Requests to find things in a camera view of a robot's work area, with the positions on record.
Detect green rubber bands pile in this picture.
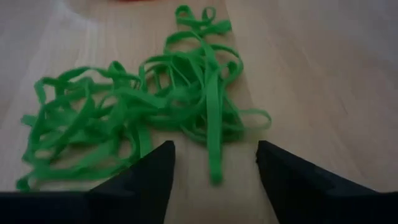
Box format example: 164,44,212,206
16,4,273,191

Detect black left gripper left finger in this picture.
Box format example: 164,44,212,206
86,140,176,224

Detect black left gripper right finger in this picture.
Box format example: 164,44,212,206
256,140,383,224

